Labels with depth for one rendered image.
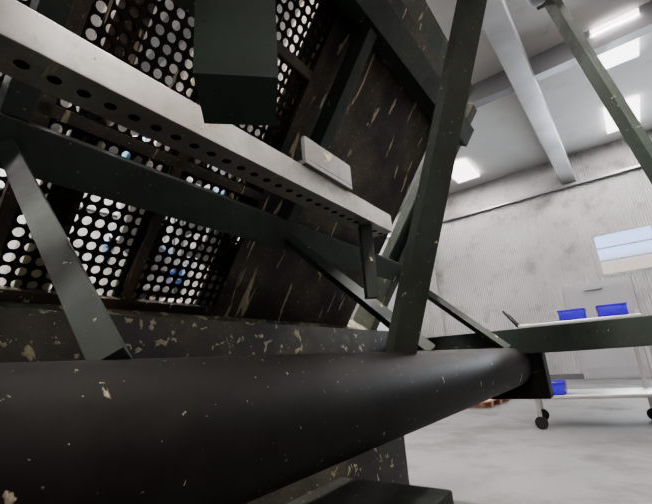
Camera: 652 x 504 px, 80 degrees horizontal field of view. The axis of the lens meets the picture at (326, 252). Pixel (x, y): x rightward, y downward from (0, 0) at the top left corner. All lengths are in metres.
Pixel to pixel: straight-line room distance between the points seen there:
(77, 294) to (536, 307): 11.24
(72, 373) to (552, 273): 11.33
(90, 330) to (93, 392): 0.09
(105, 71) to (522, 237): 11.51
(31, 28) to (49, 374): 0.29
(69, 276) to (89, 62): 0.20
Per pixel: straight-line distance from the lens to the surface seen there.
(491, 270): 11.78
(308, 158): 0.65
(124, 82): 0.47
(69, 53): 0.46
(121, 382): 0.30
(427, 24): 1.63
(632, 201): 11.68
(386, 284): 1.81
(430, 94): 1.49
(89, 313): 0.38
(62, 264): 0.45
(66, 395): 0.29
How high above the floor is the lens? 0.71
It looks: 16 degrees up
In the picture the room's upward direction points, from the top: 4 degrees counter-clockwise
